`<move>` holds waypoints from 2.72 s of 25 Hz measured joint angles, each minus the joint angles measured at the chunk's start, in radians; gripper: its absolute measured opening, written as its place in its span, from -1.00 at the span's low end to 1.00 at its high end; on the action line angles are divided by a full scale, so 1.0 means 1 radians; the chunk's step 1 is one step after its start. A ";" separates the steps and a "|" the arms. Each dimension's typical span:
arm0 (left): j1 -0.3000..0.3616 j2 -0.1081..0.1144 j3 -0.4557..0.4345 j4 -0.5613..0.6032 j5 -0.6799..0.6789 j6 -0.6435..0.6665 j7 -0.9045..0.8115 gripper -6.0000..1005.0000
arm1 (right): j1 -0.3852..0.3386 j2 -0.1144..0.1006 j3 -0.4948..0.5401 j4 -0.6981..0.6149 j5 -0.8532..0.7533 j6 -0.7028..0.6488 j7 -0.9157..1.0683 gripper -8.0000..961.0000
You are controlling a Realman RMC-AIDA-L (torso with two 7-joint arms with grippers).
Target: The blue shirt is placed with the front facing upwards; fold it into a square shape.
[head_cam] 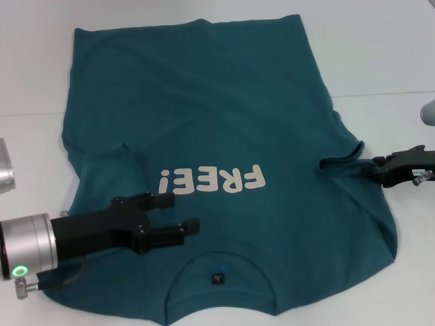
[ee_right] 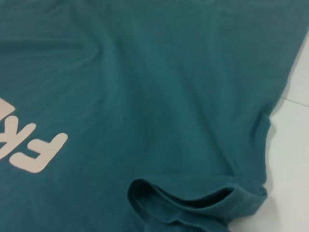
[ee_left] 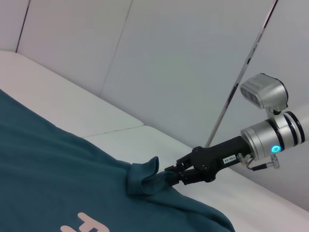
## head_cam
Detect teal blue FREE t-shirt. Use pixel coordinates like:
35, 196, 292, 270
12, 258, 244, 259
39, 14, 398, 326

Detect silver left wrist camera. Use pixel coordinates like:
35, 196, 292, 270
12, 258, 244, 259
0, 137, 16, 194

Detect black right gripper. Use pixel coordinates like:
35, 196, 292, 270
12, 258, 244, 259
362, 145, 435, 188

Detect left gripper cable with plug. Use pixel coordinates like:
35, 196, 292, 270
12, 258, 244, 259
13, 254, 86, 300

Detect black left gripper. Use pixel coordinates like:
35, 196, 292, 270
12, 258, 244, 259
50, 192, 201, 266

